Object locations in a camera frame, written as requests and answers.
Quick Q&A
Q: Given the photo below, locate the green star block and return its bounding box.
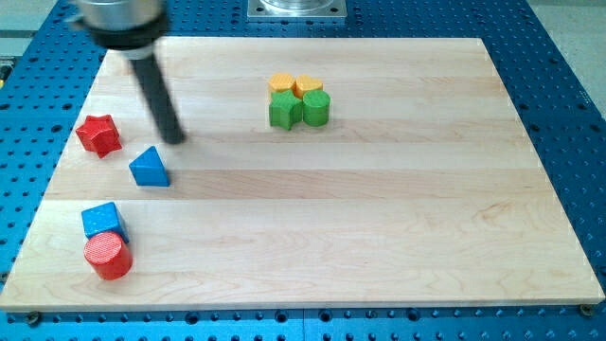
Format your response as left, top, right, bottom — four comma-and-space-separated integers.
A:
268, 90, 303, 131

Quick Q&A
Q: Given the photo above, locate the yellow hexagon block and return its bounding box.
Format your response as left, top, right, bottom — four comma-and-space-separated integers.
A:
267, 72, 296, 94

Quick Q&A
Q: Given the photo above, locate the light wooden board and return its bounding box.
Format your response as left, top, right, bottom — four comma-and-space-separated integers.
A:
1, 37, 604, 312

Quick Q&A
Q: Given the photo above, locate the blue triangle block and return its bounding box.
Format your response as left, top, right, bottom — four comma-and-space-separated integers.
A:
129, 146, 170, 187

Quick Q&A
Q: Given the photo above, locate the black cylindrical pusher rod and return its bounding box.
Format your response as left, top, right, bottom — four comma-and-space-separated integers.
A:
130, 53, 186, 145

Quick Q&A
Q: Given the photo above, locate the blue cube block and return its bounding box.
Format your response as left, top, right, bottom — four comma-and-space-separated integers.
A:
80, 202, 130, 243

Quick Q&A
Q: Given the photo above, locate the red cylinder block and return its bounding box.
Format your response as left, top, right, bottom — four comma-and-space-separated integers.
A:
83, 231, 134, 280

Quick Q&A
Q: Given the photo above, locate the red star block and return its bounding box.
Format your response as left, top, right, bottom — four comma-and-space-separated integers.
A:
76, 115, 122, 158

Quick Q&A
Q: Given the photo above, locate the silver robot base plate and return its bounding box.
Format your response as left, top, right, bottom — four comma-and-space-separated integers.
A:
246, 0, 348, 19

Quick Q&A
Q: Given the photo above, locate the green cylinder block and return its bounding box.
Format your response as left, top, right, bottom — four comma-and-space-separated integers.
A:
303, 90, 330, 127

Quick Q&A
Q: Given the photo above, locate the yellow heart block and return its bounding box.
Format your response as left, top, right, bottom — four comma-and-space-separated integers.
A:
294, 74, 324, 99

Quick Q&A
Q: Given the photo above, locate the silver black robot arm end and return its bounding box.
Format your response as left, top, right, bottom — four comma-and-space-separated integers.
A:
66, 0, 169, 61

